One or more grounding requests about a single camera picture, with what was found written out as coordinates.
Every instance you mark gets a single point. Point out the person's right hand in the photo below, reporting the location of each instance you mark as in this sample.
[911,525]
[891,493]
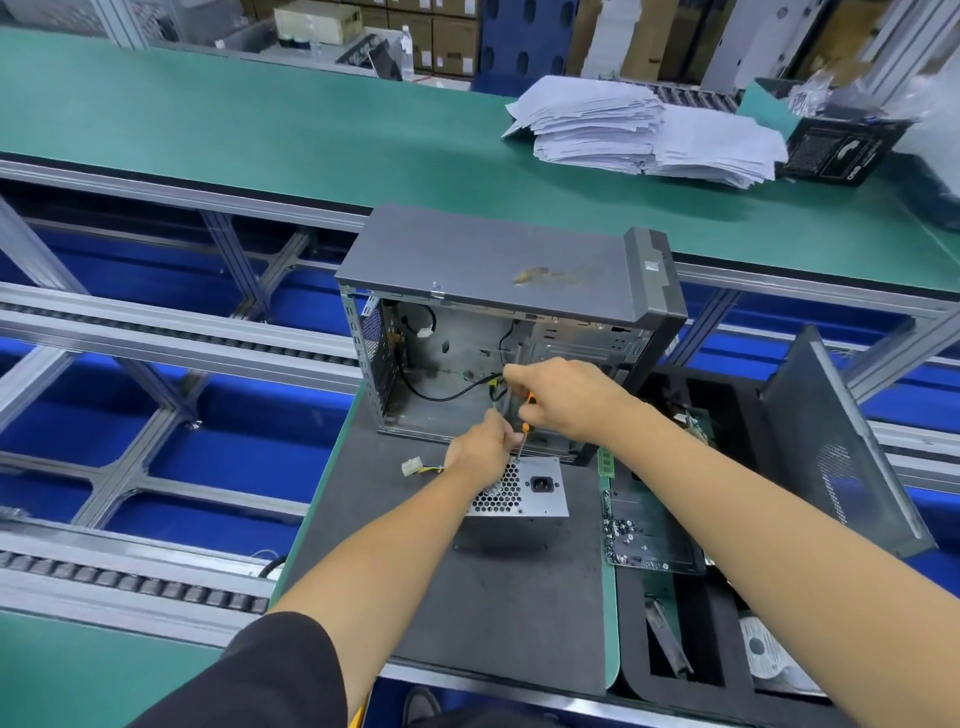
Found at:
[570,398]

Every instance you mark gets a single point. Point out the person's left hand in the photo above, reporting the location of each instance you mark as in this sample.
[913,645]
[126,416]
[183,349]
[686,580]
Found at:
[480,455]

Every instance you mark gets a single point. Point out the silver power supply unit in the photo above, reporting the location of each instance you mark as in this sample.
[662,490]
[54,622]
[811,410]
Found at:
[533,495]

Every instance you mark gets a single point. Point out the power supply circuit board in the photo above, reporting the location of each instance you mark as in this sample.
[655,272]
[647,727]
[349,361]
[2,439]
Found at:
[413,467]

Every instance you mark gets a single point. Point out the person's right forearm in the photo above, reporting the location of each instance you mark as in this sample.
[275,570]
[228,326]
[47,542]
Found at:
[803,555]

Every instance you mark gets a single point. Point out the person's left forearm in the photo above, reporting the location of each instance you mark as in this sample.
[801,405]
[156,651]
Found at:
[368,578]

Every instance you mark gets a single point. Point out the person's left shoe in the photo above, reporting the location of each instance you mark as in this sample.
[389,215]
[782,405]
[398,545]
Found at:
[420,705]

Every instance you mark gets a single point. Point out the person's black trousers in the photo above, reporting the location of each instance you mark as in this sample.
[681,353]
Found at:
[450,716]

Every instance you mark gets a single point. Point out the person's black shirt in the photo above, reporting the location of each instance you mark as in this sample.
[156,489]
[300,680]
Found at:
[248,675]

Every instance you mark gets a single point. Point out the green memory stick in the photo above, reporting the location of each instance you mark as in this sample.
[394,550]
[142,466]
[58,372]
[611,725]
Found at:
[608,461]

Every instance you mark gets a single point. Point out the green motherboard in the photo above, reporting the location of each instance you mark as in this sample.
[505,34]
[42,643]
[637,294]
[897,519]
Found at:
[693,425]

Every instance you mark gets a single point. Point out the dark grey foam mat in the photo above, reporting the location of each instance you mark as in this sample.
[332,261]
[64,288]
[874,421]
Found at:
[510,600]

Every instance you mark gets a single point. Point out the clear plastic tray with screws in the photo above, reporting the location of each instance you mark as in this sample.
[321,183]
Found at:
[648,525]

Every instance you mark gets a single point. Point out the grey computer tower case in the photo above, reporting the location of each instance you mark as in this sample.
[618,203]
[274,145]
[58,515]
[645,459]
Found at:
[495,263]

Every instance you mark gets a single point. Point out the dark grey case side panel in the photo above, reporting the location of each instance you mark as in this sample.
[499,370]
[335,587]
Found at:
[840,443]

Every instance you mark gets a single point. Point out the stack of white papers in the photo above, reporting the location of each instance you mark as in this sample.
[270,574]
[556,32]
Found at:
[645,128]

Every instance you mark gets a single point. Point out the yellow box with green button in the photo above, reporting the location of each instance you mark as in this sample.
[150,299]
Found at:
[357,708]

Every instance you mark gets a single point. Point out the black foam tray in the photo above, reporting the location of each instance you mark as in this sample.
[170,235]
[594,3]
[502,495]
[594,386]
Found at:
[705,675]

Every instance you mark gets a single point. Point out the silver hard drive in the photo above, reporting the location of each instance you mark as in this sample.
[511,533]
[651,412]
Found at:
[773,660]

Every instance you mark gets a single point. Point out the black cardboard box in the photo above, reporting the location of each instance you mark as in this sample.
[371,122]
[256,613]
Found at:
[840,146]

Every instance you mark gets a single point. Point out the clear plastic bag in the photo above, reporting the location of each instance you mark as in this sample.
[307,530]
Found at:
[930,128]

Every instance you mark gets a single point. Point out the aluminium conveyor frame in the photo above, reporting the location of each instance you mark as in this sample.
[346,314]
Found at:
[150,330]

